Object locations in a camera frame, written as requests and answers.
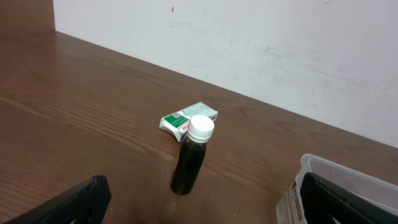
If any white green medicine box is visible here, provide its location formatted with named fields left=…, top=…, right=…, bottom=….
left=159, top=102, right=218, bottom=142

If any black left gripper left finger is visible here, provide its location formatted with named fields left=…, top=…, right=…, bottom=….
left=6, top=175, right=112, bottom=224

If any dark bottle white cap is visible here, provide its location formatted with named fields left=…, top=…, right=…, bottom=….
left=170, top=114, right=215, bottom=195

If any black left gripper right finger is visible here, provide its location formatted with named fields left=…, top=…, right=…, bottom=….
left=300, top=172, right=397, bottom=224

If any clear plastic container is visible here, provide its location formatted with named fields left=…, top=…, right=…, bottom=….
left=276, top=154, right=397, bottom=224

